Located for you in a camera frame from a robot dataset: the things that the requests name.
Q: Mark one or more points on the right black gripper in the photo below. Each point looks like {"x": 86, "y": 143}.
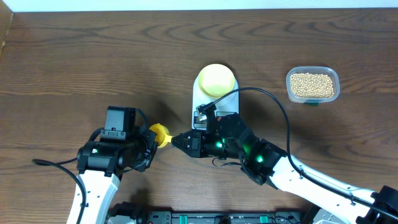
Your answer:
{"x": 197, "y": 141}

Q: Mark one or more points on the yellow plastic measuring scoop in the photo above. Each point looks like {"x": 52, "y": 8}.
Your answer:
{"x": 163, "y": 136}

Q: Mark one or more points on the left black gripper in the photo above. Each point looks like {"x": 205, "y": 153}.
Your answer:
{"x": 145, "y": 160}

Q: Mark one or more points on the soybeans in container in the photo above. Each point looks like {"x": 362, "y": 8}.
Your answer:
{"x": 308, "y": 85}

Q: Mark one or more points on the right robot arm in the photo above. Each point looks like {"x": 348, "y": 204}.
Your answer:
{"x": 266, "y": 163}

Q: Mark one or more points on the clear plastic container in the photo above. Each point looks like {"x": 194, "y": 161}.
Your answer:
{"x": 314, "y": 70}

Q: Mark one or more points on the pale yellow bowl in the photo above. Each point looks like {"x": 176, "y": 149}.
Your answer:
{"x": 216, "y": 80}

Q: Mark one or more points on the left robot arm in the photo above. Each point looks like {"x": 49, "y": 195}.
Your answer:
{"x": 102, "y": 161}

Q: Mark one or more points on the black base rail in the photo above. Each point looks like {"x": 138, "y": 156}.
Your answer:
{"x": 126, "y": 212}

